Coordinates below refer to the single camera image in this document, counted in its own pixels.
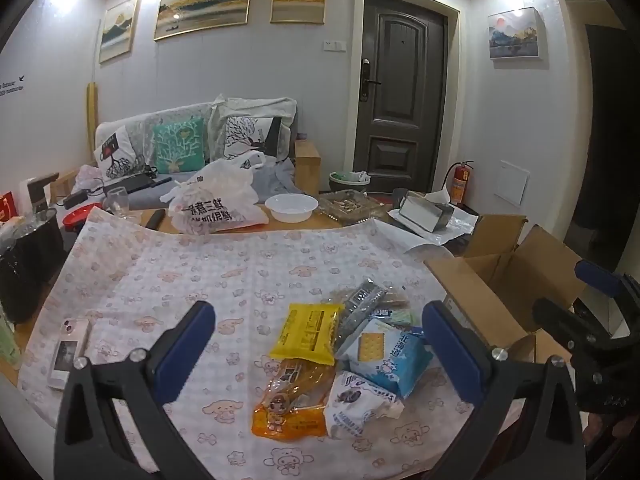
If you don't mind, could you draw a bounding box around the blue cracker packet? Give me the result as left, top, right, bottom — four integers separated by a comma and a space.
335, 318, 434, 399

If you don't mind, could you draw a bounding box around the white blue cookie packet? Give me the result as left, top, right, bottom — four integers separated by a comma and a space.
323, 370, 405, 440

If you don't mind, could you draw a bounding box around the orange chicken foot packet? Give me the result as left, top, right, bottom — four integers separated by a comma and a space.
252, 359, 335, 441

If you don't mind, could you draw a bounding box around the grey silver snack packet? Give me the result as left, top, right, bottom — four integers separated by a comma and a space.
334, 280, 390, 349

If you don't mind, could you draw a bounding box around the yellow snack packet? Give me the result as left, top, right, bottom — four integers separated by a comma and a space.
269, 304, 344, 366

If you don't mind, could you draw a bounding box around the green white candy stick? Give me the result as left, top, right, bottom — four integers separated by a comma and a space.
390, 309, 413, 328

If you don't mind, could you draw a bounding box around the cardboard box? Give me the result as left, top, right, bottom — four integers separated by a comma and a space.
426, 214, 585, 363

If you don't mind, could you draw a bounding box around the pink smartphone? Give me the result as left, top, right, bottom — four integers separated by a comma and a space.
47, 318, 91, 390

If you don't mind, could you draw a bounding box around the pink patterned tablecloth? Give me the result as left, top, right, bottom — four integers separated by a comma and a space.
17, 207, 516, 480

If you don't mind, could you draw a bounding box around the red fire extinguisher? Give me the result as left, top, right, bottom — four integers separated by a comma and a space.
442, 159, 474, 205

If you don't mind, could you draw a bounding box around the silver tissue box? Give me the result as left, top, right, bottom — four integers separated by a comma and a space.
399, 191, 454, 233

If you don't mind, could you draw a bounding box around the wine glass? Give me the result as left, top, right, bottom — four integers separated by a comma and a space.
102, 186, 129, 219

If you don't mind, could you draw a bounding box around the clear snack tray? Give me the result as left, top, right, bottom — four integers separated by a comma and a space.
318, 190, 388, 226

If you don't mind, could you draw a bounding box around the mountain canvas painting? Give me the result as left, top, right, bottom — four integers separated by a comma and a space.
487, 6, 540, 61

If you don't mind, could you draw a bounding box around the white printed plastic bag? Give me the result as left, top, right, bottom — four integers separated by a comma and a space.
160, 151, 269, 235

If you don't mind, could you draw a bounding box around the green waste bin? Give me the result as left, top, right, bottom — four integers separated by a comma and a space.
329, 171, 371, 192

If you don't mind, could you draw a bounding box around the grey sofa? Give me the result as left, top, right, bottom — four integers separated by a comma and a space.
51, 94, 321, 210

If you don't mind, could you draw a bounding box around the white plastic bowl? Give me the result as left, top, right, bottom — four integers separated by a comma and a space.
265, 194, 319, 223

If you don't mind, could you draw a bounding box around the dark entrance door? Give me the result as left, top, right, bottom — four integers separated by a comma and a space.
354, 0, 448, 193

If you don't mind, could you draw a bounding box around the teal tree cushion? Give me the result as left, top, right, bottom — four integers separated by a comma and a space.
153, 117, 205, 174

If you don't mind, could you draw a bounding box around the small left painting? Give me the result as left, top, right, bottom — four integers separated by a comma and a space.
99, 0, 139, 64

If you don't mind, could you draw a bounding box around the wide landscape painting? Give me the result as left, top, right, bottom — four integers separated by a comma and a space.
154, 0, 250, 41

